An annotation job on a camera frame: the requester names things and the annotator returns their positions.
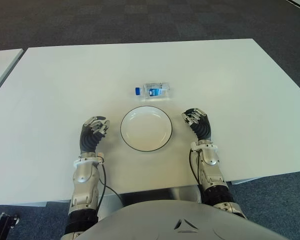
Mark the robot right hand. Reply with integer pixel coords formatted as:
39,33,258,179
181,107,213,142

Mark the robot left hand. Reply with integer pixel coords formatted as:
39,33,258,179
79,115,111,156

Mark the clear water bottle blue cap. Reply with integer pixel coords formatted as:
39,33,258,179
134,81,171,100

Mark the white plate black rim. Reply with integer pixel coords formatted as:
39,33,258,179
119,106,173,153

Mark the grey robot torso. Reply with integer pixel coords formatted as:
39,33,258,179
61,199,288,240

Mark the black stand with caster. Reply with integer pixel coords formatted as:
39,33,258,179
0,212,21,240

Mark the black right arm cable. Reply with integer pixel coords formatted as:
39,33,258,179
188,148,201,185

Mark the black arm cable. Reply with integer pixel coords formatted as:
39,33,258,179
188,148,201,185
96,156,125,221

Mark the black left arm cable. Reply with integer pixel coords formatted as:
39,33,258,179
96,156,125,221

